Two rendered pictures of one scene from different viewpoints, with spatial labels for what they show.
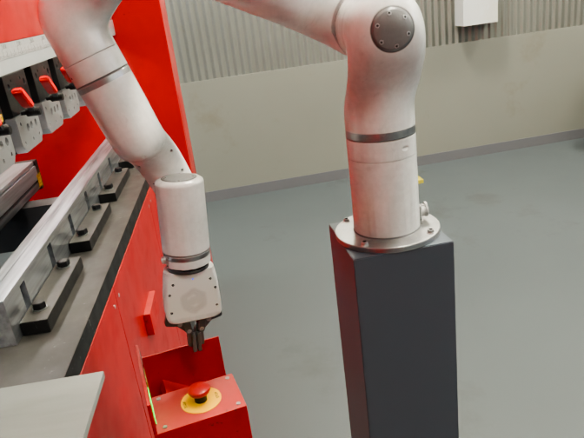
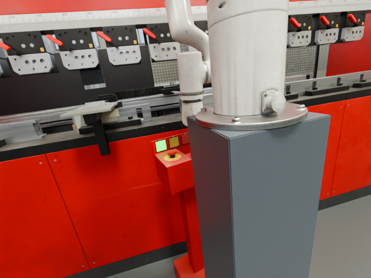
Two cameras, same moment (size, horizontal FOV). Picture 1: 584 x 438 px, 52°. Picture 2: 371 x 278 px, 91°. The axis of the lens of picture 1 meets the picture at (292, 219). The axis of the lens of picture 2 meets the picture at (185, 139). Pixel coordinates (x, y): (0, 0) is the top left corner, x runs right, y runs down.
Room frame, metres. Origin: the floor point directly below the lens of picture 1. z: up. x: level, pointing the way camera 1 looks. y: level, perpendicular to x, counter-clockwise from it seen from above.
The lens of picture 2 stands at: (0.85, -0.48, 1.08)
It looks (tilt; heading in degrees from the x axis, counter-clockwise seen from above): 19 degrees down; 82
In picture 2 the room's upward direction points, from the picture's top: 7 degrees counter-clockwise
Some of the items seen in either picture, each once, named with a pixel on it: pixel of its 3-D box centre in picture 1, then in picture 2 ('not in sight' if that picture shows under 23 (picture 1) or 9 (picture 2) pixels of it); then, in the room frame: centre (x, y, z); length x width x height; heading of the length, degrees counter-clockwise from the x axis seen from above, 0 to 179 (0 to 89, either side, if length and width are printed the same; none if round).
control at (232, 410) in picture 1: (193, 401); (183, 159); (0.93, 0.22, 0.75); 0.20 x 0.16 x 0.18; 17
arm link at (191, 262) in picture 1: (185, 256); (191, 95); (0.99, 0.20, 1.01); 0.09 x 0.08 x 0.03; 108
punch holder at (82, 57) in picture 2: not in sight; (79, 50); (0.55, 0.54, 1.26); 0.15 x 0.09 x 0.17; 4
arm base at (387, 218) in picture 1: (383, 183); (245, 62); (1.02, -0.17, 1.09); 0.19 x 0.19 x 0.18
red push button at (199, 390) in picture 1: (200, 394); (172, 154); (0.89, 0.20, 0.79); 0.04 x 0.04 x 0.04
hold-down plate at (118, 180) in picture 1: (115, 184); (327, 90); (1.98, 0.58, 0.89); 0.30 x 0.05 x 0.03; 4
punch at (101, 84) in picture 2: not in sight; (93, 78); (0.57, 0.54, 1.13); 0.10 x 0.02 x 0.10; 4
